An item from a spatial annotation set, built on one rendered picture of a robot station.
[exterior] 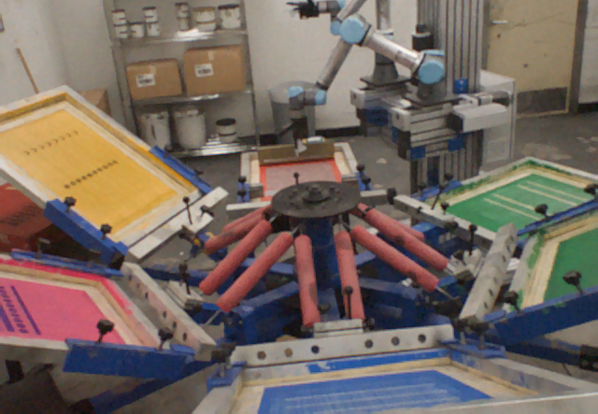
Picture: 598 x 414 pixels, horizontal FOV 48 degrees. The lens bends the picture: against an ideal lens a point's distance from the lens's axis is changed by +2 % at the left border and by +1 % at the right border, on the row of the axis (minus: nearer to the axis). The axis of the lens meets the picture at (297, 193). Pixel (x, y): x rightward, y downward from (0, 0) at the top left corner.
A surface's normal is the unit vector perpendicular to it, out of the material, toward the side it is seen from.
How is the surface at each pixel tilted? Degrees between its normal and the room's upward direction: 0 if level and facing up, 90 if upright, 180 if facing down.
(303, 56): 90
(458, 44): 90
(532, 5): 90
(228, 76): 90
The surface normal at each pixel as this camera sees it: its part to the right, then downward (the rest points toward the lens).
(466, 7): 0.36, 0.34
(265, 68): 0.07, 0.39
